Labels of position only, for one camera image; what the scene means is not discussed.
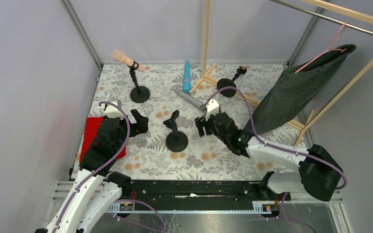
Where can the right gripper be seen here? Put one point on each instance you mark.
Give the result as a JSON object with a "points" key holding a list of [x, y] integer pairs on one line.
{"points": [[208, 124]]}

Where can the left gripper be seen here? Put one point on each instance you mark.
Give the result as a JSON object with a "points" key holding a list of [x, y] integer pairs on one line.
{"points": [[132, 123]]}

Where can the beige microphone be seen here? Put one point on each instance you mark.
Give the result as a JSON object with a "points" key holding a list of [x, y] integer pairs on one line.
{"points": [[120, 57]]}

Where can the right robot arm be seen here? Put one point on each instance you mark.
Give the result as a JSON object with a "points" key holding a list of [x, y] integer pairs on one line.
{"points": [[312, 170]]}

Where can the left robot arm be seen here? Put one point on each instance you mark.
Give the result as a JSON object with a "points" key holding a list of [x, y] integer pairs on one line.
{"points": [[95, 188]]}

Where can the black mic stand tipped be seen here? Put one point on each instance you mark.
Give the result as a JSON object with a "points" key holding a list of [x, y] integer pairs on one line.
{"points": [[225, 82]]}

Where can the red folded shirt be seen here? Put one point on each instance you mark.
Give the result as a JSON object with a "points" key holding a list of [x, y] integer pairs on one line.
{"points": [[91, 132]]}

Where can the grey microphone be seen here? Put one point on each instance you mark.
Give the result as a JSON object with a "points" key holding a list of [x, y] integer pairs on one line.
{"points": [[195, 102]]}

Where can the blue microphone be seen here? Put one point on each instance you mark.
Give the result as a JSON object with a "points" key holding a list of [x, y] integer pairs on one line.
{"points": [[186, 79]]}

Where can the floral table mat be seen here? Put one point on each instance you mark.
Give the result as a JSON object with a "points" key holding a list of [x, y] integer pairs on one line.
{"points": [[205, 158]]}

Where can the dark dotted hanging cloth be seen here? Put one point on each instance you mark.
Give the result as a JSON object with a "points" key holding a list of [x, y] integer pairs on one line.
{"points": [[296, 87]]}

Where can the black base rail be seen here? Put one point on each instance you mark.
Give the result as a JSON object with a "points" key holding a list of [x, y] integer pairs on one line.
{"points": [[175, 195]]}

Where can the pink wire hanger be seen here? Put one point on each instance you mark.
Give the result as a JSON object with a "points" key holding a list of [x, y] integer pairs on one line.
{"points": [[334, 39]]}

